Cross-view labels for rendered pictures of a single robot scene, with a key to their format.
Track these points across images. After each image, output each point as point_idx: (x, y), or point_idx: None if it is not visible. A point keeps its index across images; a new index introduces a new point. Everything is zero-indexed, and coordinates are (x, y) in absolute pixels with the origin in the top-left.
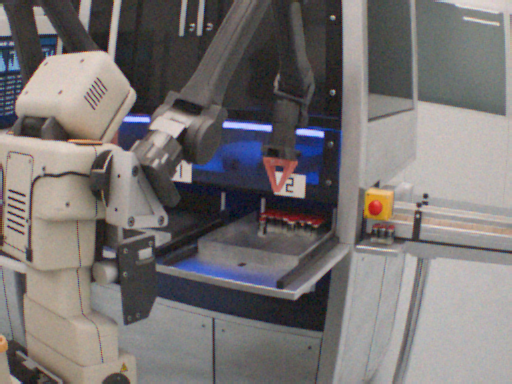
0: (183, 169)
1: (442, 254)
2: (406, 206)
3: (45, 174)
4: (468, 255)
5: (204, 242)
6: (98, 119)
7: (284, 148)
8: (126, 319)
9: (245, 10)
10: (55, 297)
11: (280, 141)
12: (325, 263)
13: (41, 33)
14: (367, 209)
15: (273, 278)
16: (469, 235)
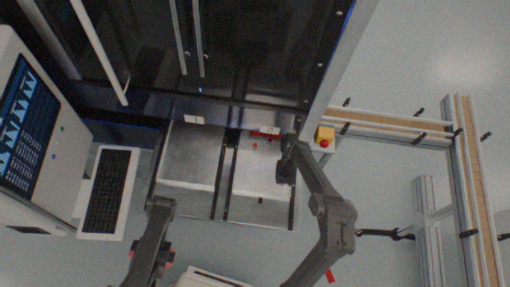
0: (197, 119)
1: (359, 138)
2: (335, 108)
3: None
4: (377, 140)
5: (236, 189)
6: None
7: (291, 184)
8: None
9: (320, 274)
10: None
11: (287, 175)
12: (300, 183)
13: (7, 78)
14: (318, 141)
15: (281, 215)
16: (380, 135)
